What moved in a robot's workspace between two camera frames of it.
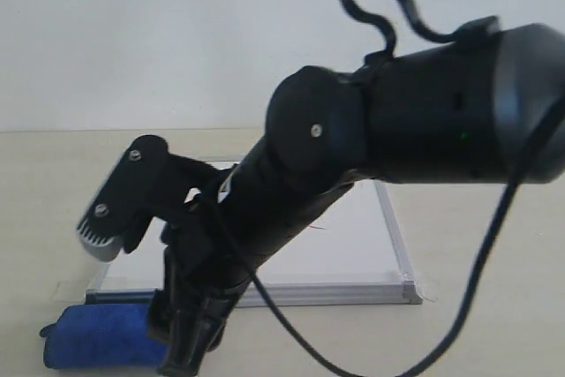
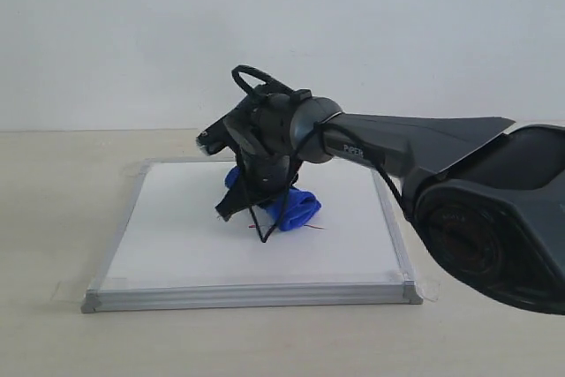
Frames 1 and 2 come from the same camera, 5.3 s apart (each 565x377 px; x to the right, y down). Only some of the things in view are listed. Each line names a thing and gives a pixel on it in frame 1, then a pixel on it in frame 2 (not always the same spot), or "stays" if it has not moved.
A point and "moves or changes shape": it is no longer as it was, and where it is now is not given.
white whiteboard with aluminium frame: (347, 252) stays
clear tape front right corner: (417, 283) stays
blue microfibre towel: (101, 336) moves or changes shape
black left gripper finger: (159, 316) -> (233, 201)
